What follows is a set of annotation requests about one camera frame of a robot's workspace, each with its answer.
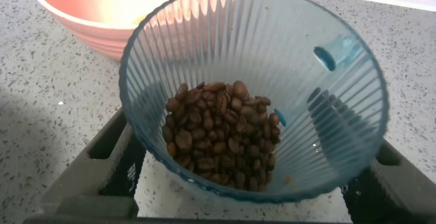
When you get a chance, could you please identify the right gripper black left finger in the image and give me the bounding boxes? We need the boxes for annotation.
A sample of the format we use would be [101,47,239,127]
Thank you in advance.
[40,107,147,218]

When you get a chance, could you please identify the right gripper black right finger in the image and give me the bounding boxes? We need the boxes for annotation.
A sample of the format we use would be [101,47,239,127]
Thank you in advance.
[340,138,436,224]

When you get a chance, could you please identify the brown coffee beans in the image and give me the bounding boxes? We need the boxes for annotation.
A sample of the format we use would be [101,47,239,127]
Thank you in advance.
[161,80,282,193]

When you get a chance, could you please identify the blue ribbed transparent cup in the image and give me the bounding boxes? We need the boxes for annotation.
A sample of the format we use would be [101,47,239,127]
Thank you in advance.
[118,0,390,205]

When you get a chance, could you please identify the pink bowl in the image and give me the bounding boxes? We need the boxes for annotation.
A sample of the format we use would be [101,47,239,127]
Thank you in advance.
[27,0,236,62]

